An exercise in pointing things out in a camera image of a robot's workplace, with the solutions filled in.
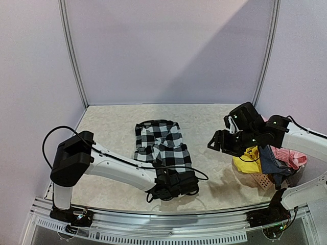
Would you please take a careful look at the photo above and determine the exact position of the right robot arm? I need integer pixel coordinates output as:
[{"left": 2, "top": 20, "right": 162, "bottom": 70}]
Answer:
[{"left": 207, "top": 102, "right": 326, "bottom": 223}]

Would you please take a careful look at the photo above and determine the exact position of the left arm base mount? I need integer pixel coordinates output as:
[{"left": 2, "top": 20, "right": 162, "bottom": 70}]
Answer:
[{"left": 50, "top": 206, "right": 95, "bottom": 227}]

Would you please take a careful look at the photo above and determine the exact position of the pink garment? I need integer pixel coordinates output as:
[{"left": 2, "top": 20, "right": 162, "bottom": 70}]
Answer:
[{"left": 271, "top": 146, "right": 308, "bottom": 170}]

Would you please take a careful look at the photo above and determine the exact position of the pink laundry basket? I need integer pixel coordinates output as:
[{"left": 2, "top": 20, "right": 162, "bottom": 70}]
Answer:
[{"left": 250, "top": 173, "right": 273, "bottom": 191}]

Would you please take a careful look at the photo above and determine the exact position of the corner wall post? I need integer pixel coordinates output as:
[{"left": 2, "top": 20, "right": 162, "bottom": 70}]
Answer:
[
  {"left": 252, "top": 0, "right": 281, "bottom": 107},
  {"left": 58, "top": 0, "right": 89, "bottom": 110}
]

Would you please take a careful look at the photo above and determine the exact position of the aluminium front rail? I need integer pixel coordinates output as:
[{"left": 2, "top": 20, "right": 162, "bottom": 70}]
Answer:
[{"left": 24, "top": 200, "right": 316, "bottom": 244}]

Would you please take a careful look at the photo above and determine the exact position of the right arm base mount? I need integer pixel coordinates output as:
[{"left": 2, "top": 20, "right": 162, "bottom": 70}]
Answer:
[{"left": 245, "top": 188, "right": 291, "bottom": 228}]

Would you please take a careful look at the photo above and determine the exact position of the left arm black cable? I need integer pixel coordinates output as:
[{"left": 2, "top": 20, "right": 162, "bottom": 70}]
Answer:
[{"left": 41, "top": 125, "right": 209, "bottom": 182}]

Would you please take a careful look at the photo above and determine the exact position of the navy blue garment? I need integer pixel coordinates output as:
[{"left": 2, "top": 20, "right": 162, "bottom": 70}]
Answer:
[{"left": 258, "top": 146, "right": 296, "bottom": 190}]

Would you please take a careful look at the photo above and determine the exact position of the left corner wall post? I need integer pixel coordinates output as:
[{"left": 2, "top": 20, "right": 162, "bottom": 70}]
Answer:
[{"left": 58, "top": 0, "right": 89, "bottom": 110}]

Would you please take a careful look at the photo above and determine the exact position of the black white checkered shirt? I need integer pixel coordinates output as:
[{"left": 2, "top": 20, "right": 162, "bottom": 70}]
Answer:
[{"left": 133, "top": 119, "right": 194, "bottom": 175}]

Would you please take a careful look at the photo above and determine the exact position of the yellow garment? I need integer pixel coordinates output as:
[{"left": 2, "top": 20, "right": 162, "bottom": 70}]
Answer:
[{"left": 232, "top": 146, "right": 262, "bottom": 174}]

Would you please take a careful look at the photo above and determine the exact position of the right corner wall post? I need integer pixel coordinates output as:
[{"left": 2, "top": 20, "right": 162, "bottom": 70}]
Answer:
[{"left": 252, "top": 0, "right": 281, "bottom": 107}]

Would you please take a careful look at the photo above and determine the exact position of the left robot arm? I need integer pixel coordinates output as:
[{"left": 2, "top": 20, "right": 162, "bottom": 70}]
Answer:
[{"left": 50, "top": 131, "right": 199, "bottom": 222}]

